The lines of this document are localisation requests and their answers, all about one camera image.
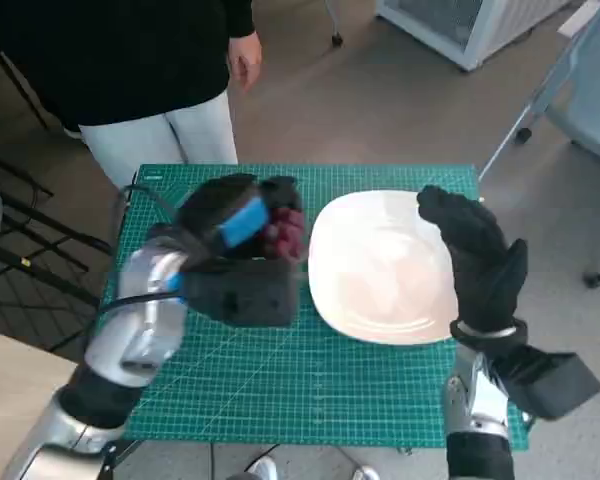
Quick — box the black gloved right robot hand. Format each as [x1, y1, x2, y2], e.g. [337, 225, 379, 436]
[417, 184, 530, 334]

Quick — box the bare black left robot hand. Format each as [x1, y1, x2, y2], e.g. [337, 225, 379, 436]
[172, 173, 305, 264]

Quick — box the red toy grape bunch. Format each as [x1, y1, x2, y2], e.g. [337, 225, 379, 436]
[262, 207, 305, 264]

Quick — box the white square plate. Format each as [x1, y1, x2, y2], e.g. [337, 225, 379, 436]
[308, 189, 461, 346]

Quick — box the green cutting mat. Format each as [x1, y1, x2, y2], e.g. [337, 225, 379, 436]
[114, 163, 529, 449]

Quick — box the person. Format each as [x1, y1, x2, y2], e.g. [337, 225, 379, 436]
[0, 0, 264, 191]

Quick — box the black-framed grey chair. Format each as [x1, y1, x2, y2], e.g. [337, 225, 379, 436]
[0, 24, 114, 351]

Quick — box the light blue mesh chair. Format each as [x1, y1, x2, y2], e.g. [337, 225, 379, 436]
[477, 0, 600, 289]

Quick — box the rolling chair base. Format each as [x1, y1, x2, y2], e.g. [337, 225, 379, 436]
[327, 0, 345, 49]

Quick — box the white mesh cabinet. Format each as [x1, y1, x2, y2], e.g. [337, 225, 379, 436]
[377, 0, 576, 74]

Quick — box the light wooden table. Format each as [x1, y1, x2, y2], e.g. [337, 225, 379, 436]
[0, 332, 79, 480]

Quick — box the beige flat board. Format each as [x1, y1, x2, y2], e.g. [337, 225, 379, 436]
[557, 0, 600, 37]

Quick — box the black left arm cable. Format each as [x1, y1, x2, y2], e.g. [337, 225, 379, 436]
[97, 184, 216, 316]

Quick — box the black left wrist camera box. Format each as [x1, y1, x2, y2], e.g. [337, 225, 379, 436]
[179, 257, 297, 329]

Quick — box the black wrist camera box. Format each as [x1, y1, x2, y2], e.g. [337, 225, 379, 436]
[179, 257, 297, 329]
[489, 344, 600, 421]

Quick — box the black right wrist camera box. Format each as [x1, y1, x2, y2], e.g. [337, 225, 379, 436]
[489, 344, 600, 421]

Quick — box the black floor cable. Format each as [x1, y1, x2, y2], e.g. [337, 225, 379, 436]
[208, 442, 362, 480]

